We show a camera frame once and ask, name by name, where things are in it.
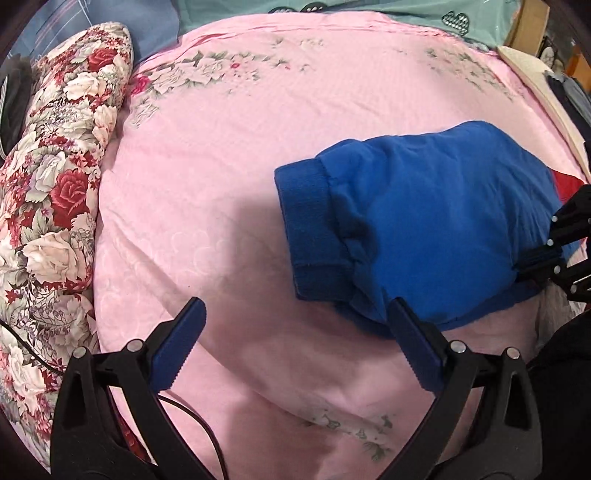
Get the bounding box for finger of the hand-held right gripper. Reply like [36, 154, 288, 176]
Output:
[549, 185, 591, 247]
[517, 244, 591, 304]

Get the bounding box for pink floral bed sheet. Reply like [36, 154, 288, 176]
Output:
[92, 14, 591, 480]

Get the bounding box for blue pants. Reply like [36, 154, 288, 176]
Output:
[274, 121, 583, 340]

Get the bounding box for cream mattress edge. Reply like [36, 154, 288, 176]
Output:
[498, 45, 591, 181]

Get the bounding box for black cable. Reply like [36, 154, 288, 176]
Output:
[0, 320, 229, 480]

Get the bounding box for dark grey garment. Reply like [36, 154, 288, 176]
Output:
[0, 54, 34, 155]

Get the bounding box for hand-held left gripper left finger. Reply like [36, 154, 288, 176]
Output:
[50, 298, 207, 480]

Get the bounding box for teal printed blanket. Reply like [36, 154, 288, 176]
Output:
[178, 0, 525, 44]

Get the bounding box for red rose floral quilt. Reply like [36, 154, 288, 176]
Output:
[0, 22, 137, 472]

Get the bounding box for person's dark clothing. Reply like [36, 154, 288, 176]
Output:
[526, 309, 591, 480]

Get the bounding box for blue plaid cloth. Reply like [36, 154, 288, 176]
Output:
[9, 0, 181, 61]

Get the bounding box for dark folded clothes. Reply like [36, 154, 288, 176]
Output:
[545, 69, 591, 137]

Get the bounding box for wooden furniture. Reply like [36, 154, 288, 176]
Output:
[505, 0, 591, 79]

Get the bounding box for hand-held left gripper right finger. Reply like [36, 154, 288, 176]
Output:
[389, 298, 543, 480]

